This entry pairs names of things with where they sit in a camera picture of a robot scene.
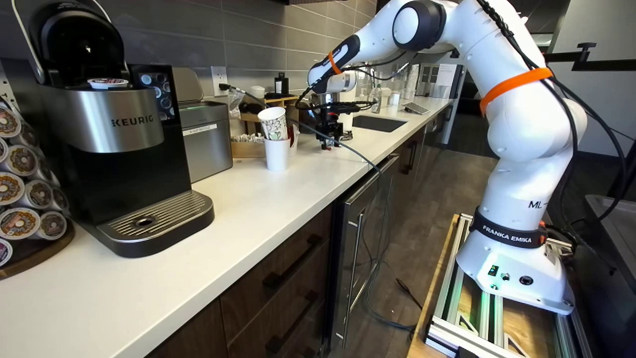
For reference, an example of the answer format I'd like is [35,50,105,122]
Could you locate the small orange strap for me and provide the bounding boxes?
[325,52,343,78]

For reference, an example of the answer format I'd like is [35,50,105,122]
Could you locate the patterned paper cup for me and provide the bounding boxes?
[256,106,290,144]

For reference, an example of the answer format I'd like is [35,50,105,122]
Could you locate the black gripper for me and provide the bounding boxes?
[313,98,357,152]

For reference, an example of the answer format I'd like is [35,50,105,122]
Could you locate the dark wood drawer cabinet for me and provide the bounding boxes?
[147,205,335,358]

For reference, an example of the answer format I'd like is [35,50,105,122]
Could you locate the small black bottle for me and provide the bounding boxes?
[272,70,290,100]

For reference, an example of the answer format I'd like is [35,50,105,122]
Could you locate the black side table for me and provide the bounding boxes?
[582,193,636,358]

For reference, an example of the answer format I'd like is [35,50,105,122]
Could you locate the white wall outlet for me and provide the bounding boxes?
[208,64,230,96]

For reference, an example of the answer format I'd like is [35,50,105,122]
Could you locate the wooden condiment organizer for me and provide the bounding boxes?
[226,86,268,164]

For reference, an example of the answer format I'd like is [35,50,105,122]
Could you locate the aluminium and wood robot cart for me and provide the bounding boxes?
[405,211,598,358]

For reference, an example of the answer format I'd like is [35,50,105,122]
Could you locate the coffee pod carousel rack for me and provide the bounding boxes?
[0,78,77,283]

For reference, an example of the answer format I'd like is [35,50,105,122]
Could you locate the wide orange strap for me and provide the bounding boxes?
[478,66,556,116]

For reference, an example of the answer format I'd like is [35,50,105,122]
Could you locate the plain white cup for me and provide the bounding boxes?
[262,138,292,174]

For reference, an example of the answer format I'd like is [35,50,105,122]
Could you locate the black horizontal bar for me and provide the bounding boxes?
[544,40,636,74]

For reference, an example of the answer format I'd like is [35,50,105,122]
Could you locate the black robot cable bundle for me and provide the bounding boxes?
[474,0,636,249]

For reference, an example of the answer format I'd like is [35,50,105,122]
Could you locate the black counter sink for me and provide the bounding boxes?
[351,114,409,134]

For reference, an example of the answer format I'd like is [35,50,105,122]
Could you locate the black silver Keurig coffee machine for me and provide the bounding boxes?
[11,0,216,259]

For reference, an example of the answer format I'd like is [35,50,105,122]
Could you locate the K-cup coffee pod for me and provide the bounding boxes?
[0,108,23,142]
[37,209,69,243]
[21,178,55,211]
[87,76,131,92]
[1,144,41,180]
[0,205,43,243]
[0,172,27,207]

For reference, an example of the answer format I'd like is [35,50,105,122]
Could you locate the stainless steel box appliance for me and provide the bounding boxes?
[176,98,234,186]

